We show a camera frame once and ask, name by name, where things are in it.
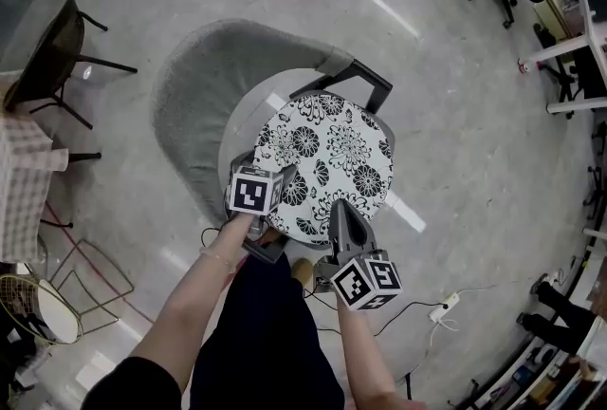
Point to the black white floral cushion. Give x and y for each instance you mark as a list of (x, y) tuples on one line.
[(332, 147)]

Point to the white storage shelf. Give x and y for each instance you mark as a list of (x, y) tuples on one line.
[(545, 375)]

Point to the person's dark skirt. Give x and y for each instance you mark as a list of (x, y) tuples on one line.
[(265, 341)]

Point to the grey upholstered chair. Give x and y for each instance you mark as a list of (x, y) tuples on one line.
[(194, 114)]

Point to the black swivel chair under desk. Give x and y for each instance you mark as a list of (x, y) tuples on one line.
[(581, 76)]

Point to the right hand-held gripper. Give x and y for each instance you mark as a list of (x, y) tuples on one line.
[(365, 285)]

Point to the white desk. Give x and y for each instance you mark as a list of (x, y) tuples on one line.
[(585, 0)]

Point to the table with checked cloth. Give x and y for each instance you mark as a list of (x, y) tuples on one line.
[(21, 190)]

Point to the white power strip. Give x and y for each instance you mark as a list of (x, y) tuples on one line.
[(444, 307)]

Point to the person's tan shoe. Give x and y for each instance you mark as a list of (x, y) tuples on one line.
[(302, 273)]

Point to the dark brown chair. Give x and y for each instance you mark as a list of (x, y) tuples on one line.
[(52, 57)]

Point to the person's dark left sleeve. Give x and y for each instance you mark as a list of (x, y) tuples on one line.
[(137, 384)]

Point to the small red white roll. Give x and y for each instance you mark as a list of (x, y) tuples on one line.
[(523, 65)]

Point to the person's right forearm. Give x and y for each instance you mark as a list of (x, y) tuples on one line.
[(365, 360)]

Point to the person's left forearm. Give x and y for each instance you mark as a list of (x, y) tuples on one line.
[(189, 303)]

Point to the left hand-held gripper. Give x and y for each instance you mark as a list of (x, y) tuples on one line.
[(249, 194)]

